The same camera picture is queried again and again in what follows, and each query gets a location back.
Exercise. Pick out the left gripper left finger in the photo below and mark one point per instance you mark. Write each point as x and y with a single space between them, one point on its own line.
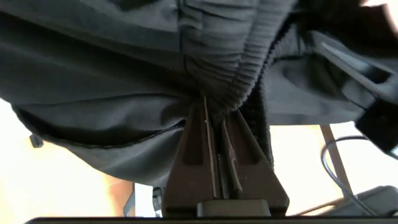
192 174

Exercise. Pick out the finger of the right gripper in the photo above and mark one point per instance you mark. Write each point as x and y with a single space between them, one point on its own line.
351 65

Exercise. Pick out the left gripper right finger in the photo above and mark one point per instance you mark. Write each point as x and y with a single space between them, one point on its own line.
258 183

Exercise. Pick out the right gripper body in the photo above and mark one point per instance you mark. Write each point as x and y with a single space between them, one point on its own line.
381 124

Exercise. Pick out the black garment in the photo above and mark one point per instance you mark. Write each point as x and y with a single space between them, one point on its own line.
93 77

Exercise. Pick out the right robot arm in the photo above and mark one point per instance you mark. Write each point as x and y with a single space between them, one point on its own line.
373 202

